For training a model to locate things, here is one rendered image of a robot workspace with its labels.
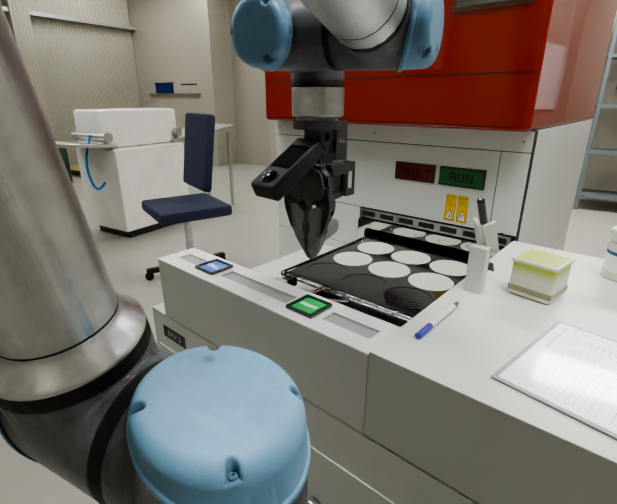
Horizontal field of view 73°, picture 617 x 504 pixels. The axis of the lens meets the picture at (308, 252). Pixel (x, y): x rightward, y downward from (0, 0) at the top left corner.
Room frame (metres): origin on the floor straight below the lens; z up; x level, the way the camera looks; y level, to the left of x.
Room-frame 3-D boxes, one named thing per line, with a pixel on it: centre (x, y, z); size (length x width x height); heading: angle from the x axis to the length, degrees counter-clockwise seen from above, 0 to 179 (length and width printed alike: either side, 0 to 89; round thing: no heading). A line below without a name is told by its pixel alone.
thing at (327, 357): (0.70, 0.09, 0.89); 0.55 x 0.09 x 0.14; 49
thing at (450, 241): (1.10, -0.32, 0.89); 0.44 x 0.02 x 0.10; 49
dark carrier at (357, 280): (0.93, -0.20, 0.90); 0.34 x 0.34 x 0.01; 49
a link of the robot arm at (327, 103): (0.64, -0.01, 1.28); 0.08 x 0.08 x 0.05
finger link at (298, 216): (0.65, 0.00, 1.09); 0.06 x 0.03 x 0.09; 139
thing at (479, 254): (0.69, -0.31, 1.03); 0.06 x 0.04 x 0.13; 139
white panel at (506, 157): (1.23, -0.20, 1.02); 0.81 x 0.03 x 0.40; 49
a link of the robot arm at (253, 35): (0.54, 0.02, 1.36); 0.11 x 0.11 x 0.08; 62
